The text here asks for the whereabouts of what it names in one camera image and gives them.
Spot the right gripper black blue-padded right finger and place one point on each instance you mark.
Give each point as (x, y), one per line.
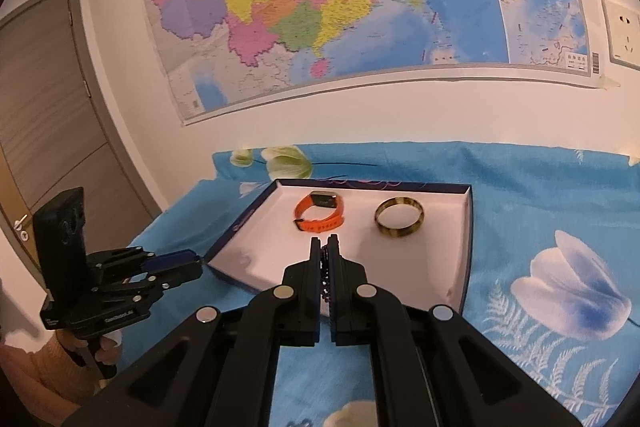
(430, 367)

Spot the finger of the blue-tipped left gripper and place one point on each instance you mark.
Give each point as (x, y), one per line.
(170, 261)

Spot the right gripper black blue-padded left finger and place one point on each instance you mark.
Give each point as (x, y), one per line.
(216, 368)

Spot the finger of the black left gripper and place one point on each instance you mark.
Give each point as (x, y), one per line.
(180, 274)

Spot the tortoiseshell bangle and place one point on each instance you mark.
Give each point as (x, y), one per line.
(399, 216)

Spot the orange smart watch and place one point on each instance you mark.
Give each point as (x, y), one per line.
(319, 212)

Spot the person's left hand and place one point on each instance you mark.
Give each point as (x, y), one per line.
(100, 354)

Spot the navy box lid tray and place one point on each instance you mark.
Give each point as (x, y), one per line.
(427, 268)

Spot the blue floral tablecloth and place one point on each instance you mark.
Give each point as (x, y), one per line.
(555, 266)

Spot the brown wooden door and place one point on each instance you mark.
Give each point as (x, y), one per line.
(56, 132)

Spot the silver door handle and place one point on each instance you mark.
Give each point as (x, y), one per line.
(21, 227)

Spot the colourful China wall map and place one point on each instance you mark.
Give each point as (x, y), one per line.
(222, 55)

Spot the white wall socket panel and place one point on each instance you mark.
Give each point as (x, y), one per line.
(622, 26)

